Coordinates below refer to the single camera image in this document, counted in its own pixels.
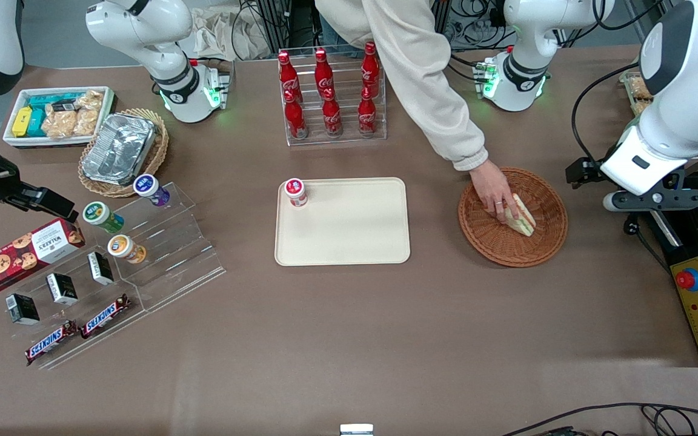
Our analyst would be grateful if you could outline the triangle sandwich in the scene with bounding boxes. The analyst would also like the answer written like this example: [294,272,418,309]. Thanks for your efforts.
[502,194,537,237]

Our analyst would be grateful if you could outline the round brown wicker basket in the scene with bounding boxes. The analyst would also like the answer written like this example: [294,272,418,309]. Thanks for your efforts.
[457,167,568,268]

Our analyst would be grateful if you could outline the oval tan wicker basket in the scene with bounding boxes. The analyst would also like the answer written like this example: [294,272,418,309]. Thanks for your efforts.
[78,108,170,199]

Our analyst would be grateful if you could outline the beige plastic tray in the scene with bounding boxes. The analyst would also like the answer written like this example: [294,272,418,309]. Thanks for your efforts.
[274,177,411,267]

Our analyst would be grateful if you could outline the person hand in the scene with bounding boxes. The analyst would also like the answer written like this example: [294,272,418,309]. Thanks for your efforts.
[469,160,520,225]

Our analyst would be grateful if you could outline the white plastic bin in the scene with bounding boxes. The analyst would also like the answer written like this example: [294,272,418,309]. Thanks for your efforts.
[2,86,117,150]

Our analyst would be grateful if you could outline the green yogurt cup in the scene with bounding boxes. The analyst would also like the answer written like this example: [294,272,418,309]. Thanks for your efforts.
[82,201,125,235]

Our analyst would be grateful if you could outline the red cookie box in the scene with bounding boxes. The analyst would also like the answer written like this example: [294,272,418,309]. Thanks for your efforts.
[0,217,86,296]

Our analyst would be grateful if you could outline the yellow snack box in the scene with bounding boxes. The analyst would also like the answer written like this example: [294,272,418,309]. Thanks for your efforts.
[11,107,34,139]

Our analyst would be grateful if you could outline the clear bag of crackers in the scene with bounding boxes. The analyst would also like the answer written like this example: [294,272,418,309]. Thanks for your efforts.
[41,103,78,139]
[73,109,99,137]
[76,90,105,111]

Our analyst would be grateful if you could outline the small black carton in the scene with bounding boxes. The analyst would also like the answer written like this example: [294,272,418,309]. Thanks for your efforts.
[87,251,115,286]
[45,272,79,306]
[5,292,41,326]

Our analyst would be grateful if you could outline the black equipment base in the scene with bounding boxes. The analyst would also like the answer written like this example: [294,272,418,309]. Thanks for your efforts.
[645,171,698,368]

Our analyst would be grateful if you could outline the orange yogurt cup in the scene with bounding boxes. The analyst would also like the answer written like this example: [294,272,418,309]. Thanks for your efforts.
[107,234,147,265]

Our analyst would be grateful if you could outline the aluminium foil container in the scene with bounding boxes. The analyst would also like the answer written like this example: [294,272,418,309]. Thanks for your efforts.
[81,113,158,187]

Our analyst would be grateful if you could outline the long teal snack box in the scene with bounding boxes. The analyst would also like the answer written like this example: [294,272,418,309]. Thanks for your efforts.
[27,93,81,111]

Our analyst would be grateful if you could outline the purple yogurt cup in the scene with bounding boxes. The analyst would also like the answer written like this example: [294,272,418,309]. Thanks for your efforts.
[133,174,171,208]

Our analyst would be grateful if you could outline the snickers chocolate bar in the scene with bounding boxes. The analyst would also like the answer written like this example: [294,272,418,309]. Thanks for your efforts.
[24,319,79,366]
[79,294,132,340]

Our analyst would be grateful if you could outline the clear acrylic stepped stand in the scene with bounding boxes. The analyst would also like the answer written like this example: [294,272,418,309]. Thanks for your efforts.
[107,181,227,313]
[0,230,147,371]

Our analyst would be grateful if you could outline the red cola bottle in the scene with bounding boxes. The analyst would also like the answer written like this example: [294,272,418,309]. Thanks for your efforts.
[284,90,309,140]
[278,51,301,102]
[314,48,335,97]
[361,41,382,97]
[357,87,378,136]
[321,89,343,137]

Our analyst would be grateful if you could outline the clear acrylic bottle rack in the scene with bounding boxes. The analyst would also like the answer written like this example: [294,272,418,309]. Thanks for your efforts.
[278,47,388,148]

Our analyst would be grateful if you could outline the crumpled beige cloth bag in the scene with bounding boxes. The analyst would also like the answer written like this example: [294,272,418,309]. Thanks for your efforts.
[190,6,272,62]

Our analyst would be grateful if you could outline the red lid yogurt cup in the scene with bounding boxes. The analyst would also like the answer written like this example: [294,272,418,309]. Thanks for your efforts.
[284,178,308,208]

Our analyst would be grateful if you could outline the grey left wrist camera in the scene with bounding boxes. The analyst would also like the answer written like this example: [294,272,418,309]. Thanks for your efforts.
[602,188,698,213]

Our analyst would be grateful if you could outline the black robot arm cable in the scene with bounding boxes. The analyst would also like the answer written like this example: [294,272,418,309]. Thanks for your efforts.
[571,61,642,171]

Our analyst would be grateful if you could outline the black power cable with plug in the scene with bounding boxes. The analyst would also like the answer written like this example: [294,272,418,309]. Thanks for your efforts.
[622,209,672,274]

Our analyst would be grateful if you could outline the white wire rack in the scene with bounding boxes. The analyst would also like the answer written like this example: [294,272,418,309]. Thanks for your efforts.
[620,70,656,117]

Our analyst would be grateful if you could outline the thin black table cable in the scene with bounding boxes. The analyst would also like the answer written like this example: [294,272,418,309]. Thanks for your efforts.
[499,402,698,436]

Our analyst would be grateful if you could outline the black metal frame post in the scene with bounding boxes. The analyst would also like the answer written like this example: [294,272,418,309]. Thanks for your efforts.
[259,0,293,51]

